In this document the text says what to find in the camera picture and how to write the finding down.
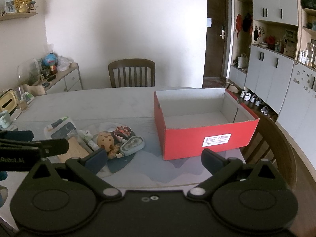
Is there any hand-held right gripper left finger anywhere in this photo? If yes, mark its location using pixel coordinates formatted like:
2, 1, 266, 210
23, 148, 122, 200

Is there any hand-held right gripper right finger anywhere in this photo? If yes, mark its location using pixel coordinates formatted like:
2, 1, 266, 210
188, 149, 284, 199

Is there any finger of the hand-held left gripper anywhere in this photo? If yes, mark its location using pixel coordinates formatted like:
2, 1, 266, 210
0, 138, 70, 158
0, 130, 34, 144

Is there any white plastic packet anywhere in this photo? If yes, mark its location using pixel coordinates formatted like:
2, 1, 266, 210
44, 116, 78, 140

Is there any brown wooden stick pack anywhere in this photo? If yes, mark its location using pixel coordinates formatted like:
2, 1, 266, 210
58, 137, 91, 163

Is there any white green tube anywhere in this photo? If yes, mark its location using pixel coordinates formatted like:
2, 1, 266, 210
83, 130, 100, 151

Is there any red cardboard box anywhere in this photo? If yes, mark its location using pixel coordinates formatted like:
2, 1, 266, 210
154, 88, 260, 161

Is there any grey oval case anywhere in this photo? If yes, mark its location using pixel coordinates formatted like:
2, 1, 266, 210
120, 136, 146, 156

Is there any small brown toy figure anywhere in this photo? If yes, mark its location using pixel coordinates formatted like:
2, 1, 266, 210
107, 145, 124, 160

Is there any pale green mug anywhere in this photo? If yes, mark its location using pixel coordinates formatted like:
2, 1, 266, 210
0, 110, 12, 129

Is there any clear drinking glass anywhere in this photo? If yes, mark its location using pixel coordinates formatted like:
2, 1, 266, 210
13, 86, 29, 111

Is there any yellow tissue box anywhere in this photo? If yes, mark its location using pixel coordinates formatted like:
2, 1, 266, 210
0, 89, 19, 111

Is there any light wooden seat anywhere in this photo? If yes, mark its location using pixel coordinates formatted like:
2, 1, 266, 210
25, 84, 47, 97

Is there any wooden curved-back chair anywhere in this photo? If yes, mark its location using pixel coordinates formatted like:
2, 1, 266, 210
241, 114, 298, 193

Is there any white wooden sideboard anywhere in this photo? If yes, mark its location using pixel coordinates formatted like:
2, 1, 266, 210
32, 62, 83, 95

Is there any blue globe toy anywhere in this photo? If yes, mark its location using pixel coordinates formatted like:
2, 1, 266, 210
44, 52, 58, 67

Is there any clear plastic bag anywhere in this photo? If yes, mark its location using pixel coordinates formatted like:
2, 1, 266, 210
57, 55, 74, 71

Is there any wooden slat-back chair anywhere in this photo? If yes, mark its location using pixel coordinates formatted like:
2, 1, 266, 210
108, 59, 156, 88

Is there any white tote bag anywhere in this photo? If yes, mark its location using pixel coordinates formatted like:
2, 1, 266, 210
237, 53, 249, 70

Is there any dark wooden door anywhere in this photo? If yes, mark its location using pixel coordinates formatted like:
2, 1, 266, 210
203, 0, 229, 81

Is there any red hanging garment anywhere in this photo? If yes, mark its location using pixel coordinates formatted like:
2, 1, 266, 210
236, 13, 244, 39

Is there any red orange keychain bunch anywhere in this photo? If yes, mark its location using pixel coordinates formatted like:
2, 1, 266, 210
114, 126, 133, 139

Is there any grey wall cabinet unit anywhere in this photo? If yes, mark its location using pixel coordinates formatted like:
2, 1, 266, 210
228, 0, 316, 153

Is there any wooden wall shelf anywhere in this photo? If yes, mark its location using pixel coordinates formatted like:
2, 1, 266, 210
0, 12, 39, 22

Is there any small photo frame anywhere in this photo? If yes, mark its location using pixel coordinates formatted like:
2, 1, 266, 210
4, 0, 17, 13

